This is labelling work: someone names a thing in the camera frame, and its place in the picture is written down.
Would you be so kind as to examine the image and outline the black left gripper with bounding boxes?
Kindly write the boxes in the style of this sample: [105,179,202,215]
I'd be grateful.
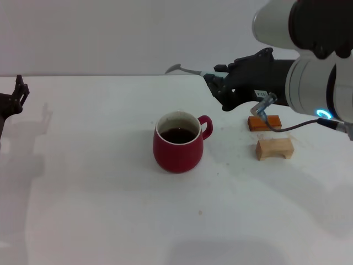
[0,75,30,139]

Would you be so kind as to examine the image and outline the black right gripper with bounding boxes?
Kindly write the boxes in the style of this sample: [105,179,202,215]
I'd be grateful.
[204,47,297,112]

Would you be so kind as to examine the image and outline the grey spoon with blue handle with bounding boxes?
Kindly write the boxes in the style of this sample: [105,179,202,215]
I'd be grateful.
[164,63,227,80]

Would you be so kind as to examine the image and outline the red ceramic mug with coffee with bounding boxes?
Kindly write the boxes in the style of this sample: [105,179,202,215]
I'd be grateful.
[153,110,213,174]

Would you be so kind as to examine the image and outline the orange-brown wooden block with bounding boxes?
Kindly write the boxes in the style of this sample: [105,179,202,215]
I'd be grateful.
[247,115,283,133]

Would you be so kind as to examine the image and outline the light wooden block with notch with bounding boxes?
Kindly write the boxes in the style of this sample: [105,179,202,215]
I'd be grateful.
[255,137,295,161]

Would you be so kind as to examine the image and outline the grey cable with metal plug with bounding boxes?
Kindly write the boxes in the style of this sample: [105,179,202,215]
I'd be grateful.
[250,92,353,140]

